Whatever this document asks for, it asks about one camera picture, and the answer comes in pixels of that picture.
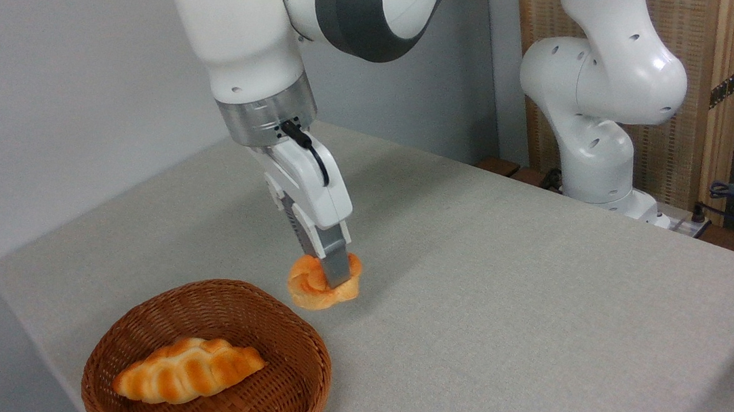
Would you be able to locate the grey fabric table cover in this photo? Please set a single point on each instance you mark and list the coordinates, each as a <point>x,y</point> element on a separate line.
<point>523,326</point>

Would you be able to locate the long twisted bread loaf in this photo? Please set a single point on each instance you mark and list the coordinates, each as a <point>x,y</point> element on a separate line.
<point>186,372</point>

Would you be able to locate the round braided bread bun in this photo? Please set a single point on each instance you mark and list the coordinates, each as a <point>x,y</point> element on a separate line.
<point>311,288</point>

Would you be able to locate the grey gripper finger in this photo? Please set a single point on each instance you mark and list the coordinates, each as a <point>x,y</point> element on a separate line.
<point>336,257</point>
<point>300,230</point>

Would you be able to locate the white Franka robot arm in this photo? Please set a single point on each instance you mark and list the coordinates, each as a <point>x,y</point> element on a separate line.
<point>605,72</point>

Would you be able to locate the wooden woven folding screen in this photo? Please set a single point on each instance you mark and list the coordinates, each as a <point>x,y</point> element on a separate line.
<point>694,8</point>

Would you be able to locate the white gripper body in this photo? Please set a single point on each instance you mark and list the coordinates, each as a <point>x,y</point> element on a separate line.
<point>313,184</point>

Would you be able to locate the metal screen hinge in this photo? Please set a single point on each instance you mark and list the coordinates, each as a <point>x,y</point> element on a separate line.
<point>727,87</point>

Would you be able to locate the brown wooden base board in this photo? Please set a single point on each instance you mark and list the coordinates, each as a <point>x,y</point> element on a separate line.
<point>502,166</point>

